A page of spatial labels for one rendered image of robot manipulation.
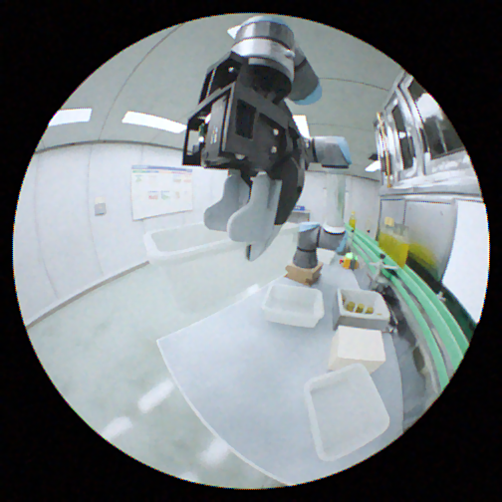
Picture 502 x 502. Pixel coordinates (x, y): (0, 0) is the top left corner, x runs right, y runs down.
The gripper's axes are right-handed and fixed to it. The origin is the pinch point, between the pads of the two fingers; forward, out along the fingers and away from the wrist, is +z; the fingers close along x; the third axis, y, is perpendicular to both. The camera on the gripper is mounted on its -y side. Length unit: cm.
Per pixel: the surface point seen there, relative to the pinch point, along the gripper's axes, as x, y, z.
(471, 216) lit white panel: 55, -39, -22
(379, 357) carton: 33.2, -18.5, 24.0
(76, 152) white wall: -293, 139, -106
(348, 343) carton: 21.6, -19.5, 25.5
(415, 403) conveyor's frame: 52, -7, 24
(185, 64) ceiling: -119, -12, -148
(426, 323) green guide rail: 46, -28, 14
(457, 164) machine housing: 54, -50, -43
